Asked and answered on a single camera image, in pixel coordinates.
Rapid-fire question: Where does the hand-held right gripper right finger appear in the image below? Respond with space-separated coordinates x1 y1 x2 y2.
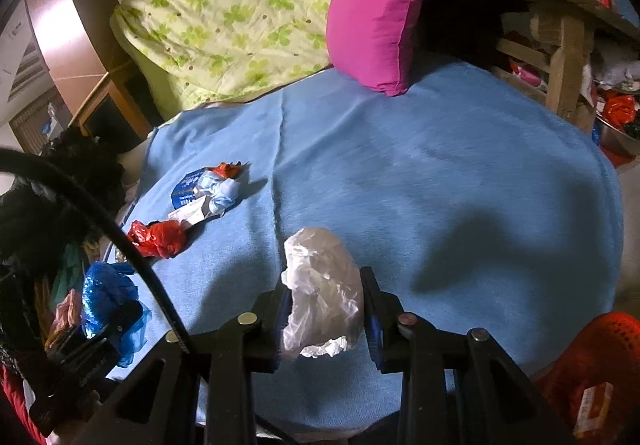
359 266 576 445

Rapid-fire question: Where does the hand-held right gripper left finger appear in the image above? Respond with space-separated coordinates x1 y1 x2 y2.
65 287 293 445

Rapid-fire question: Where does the white plastic bag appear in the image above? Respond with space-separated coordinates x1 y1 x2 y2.
280 226 365 360

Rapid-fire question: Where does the blue plastic bag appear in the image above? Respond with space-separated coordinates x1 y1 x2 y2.
82 261 152 368

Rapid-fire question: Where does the light blue tissue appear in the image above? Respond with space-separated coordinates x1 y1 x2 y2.
197 172 243 216

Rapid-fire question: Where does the white paper scrap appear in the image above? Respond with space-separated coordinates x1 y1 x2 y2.
167 198 206 226

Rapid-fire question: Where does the orange wrapper with red tie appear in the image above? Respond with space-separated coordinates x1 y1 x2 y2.
212 161 248 181

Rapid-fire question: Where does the blue printed packet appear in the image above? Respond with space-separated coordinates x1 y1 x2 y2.
171 168 211 208

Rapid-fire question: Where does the green cloth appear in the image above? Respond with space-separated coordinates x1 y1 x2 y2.
50 245 86 298

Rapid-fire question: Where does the light blue blanket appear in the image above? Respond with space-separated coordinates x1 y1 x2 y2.
107 60 626 431

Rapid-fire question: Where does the black fluffy cloth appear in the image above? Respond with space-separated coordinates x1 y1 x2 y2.
0 125 126 246

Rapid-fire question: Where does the orange net bag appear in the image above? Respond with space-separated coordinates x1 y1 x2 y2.
542 312 640 445

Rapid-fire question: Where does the wooden cabinet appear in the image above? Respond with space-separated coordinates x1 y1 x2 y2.
60 0 166 136

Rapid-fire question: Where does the magenta pillow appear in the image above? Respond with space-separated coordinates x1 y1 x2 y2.
326 0 436 97

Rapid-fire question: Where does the green floral quilt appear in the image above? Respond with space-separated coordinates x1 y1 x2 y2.
111 0 418 111

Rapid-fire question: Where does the small red plastic bag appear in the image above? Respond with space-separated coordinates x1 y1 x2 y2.
602 95 638 128

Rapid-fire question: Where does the wooden table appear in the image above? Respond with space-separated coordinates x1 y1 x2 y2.
450 0 640 136

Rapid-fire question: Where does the black cable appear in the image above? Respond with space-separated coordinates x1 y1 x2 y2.
0 148 193 356

